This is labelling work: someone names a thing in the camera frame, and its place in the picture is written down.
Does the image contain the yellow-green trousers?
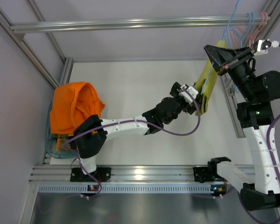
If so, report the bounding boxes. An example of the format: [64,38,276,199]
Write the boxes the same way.
[192,40,227,116]

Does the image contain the light blue wire hanger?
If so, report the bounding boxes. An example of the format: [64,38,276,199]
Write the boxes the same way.
[200,0,242,95]

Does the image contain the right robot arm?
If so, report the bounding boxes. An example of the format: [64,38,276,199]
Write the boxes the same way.
[204,45,280,211]

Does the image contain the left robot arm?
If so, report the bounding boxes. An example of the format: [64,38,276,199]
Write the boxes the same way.
[74,83,199,175]

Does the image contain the pink spare hangers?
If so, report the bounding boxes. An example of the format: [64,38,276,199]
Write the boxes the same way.
[226,12,270,48]

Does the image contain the orange garment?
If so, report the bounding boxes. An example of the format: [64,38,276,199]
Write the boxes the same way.
[49,82,105,152]

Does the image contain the teal laundry basket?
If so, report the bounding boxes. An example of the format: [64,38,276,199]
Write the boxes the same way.
[45,102,76,159]

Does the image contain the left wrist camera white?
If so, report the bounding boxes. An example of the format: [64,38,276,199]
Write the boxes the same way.
[178,84,199,105]

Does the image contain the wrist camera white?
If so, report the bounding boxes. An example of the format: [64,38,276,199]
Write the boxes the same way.
[178,84,199,105]
[252,39,280,56]

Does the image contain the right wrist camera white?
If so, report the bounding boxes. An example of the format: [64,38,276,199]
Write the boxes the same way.
[252,39,280,56]

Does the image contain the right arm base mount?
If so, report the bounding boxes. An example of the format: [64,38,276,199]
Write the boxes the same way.
[193,167,215,183]

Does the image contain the top aluminium hanging rail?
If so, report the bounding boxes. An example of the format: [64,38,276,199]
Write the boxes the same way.
[10,13,271,34]

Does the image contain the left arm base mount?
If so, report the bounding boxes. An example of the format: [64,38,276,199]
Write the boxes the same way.
[70,167,111,182]

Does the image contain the slotted grey cable duct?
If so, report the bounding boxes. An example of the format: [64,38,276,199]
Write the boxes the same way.
[37,183,236,195]

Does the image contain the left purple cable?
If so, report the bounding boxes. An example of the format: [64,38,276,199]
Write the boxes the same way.
[64,90,201,196]

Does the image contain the purple cable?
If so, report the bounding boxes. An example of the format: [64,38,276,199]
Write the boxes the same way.
[64,90,201,196]
[238,43,280,223]

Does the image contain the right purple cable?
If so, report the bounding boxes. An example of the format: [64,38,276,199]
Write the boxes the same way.
[238,43,280,223]

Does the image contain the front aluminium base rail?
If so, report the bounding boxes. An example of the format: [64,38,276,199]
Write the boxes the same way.
[29,164,256,184]

